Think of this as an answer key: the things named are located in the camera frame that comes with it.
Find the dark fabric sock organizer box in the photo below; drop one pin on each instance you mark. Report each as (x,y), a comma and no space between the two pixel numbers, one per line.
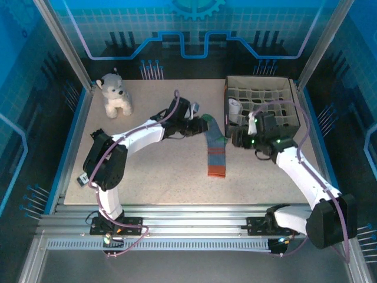
(282,94)

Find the aluminium mounting rail beam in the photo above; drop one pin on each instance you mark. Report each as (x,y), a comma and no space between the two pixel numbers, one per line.
(191,218)

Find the blue sock orange stripes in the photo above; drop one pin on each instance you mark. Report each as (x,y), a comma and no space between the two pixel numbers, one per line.
(216,159)

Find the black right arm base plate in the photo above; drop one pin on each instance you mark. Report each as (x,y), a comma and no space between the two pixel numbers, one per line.
(254,226)

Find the small black white label tag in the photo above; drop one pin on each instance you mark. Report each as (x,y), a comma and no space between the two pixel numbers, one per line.
(83,179)

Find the grey white plush husky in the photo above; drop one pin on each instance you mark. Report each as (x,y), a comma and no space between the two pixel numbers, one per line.
(115,94)

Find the small circuit board with LED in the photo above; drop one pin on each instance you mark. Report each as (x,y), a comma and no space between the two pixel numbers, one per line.
(108,239)
(277,247)

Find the grey metal bench panel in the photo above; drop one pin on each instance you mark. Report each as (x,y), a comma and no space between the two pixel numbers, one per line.
(191,265)

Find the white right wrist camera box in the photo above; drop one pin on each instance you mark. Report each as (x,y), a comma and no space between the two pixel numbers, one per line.
(252,126)

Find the white sock black stripes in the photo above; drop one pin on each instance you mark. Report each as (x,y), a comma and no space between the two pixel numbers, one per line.
(235,107)

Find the aluminium frame post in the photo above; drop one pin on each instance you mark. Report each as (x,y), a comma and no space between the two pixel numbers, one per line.
(63,44)
(324,44)

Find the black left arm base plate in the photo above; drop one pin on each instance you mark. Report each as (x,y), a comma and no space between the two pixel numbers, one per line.
(132,226)

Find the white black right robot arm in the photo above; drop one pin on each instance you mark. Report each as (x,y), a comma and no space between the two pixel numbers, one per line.
(300,171)

